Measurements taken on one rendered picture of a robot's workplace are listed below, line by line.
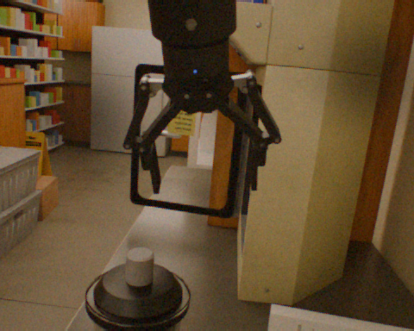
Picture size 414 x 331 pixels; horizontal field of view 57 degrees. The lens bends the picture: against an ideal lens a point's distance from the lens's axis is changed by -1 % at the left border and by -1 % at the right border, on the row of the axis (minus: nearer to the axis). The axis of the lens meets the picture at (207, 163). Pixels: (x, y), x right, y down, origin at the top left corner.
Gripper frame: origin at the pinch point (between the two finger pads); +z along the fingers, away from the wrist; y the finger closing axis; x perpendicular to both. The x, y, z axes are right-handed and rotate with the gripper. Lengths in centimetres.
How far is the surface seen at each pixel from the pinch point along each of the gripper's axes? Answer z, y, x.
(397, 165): 34, -52, -46
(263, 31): -12.4, -10.4, -24.7
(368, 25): -10.6, -31.0, -31.4
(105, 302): -1.8, 9.2, 20.5
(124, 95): 212, 135, -467
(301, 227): 21.1, -17.3, -10.5
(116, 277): -1.3, 8.8, 17.2
